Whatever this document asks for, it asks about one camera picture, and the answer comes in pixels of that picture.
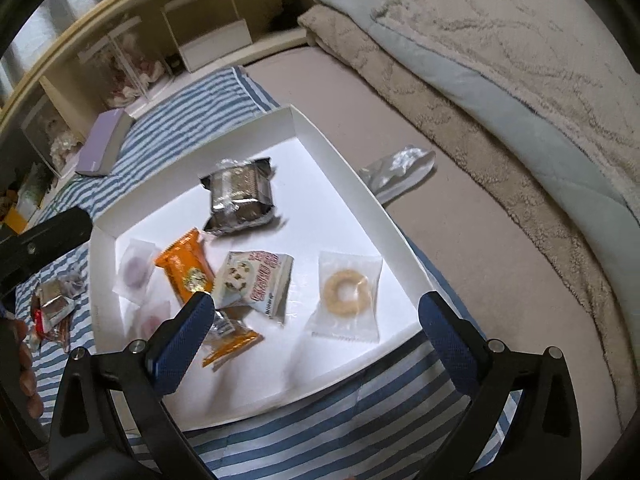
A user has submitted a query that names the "doll in clear case left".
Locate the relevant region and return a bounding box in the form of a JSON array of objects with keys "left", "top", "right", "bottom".
[{"left": 21, "top": 94, "right": 85, "bottom": 178}]

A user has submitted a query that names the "orange snack packet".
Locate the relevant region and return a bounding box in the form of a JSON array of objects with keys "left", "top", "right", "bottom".
[{"left": 154, "top": 229, "right": 264, "bottom": 368}]

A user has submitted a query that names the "grey curtain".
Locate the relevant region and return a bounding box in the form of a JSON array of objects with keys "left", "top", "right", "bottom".
[{"left": 1, "top": 0, "right": 102, "bottom": 104}]

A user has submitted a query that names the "pink donut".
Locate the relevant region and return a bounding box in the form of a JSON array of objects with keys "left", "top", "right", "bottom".
[{"left": 132, "top": 301, "right": 171, "bottom": 340}]

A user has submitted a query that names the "clear pack brown cake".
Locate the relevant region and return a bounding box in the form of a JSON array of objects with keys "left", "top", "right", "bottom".
[{"left": 39, "top": 278, "right": 75, "bottom": 333}]

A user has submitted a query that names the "yellow box on shelf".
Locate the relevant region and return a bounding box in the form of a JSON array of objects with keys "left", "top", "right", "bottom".
[{"left": 1, "top": 206, "right": 27, "bottom": 234}]

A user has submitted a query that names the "wooden headboard shelf unit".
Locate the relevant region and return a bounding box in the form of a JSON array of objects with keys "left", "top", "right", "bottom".
[{"left": 0, "top": 0, "right": 352, "bottom": 212}]

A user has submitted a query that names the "dark foil biscuit pack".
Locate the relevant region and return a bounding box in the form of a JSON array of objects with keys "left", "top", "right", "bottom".
[{"left": 200, "top": 157, "right": 277, "bottom": 236}]

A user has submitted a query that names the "white red patterned snack packet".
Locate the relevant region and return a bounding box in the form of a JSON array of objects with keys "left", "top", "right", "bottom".
[{"left": 213, "top": 250, "right": 294, "bottom": 323}]

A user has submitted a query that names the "doll in clear case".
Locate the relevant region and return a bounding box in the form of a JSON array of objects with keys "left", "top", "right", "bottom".
[
  {"left": 21, "top": 94, "right": 85, "bottom": 178},
  {"left": 77, "top": 15, "right": 172, "bottom": 115}
]

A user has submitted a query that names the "blue white striped bedsheet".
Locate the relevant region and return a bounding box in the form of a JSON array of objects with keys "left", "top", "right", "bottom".
[{"left": 12, "top": 65, "right": 524, "bottom": 480}]

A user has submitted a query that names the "silver foil wrapper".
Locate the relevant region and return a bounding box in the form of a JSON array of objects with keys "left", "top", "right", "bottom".
[{"left": 357, "top": 145, "right": 436, "bottom": 206}]

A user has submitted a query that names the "purple donut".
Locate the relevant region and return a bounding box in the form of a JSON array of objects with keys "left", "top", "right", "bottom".
[{"left": 113, "top": 240, "right": 160, "bottom": 306}]

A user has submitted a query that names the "small white box in shelf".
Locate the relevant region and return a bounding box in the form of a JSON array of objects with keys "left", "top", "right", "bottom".
[{"left": 178, "top": 20, "right": 253, "bottom": 73}]

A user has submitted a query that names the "beige fleece blanket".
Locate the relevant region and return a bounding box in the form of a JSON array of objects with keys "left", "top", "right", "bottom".
[{"left": 299, "top": 0, "right": 639, "bottom": 426}]

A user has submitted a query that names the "light blue quilt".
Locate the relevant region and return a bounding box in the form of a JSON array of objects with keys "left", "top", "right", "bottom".
[{"left": 316, "top": 0, "right": 639, "bottom": 332}]

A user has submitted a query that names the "white shallow box tray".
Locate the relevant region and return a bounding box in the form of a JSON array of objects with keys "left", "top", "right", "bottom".
[{"left": 89, "top": 106, "right": 433, "bottom": 430}]

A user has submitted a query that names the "doll in clear case right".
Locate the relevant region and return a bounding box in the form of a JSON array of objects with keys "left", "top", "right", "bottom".
[{"left": 77, "top": 15, "right": 172, "bottom": 115}]

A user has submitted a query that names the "beige donut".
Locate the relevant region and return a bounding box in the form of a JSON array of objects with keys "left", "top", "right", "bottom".
[{"left": 306, "top": 252, "right": 383, "bottom": 344}]

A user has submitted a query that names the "person's hand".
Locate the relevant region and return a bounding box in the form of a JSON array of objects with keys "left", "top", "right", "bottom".
[{"left": 12, "top": 320, "right": 44, "bottom": 419}]

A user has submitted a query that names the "purple book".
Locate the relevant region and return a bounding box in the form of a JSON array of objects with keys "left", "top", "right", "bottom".
[{"left": 75, "top": 108, "right": 134, "bottom": 177}]

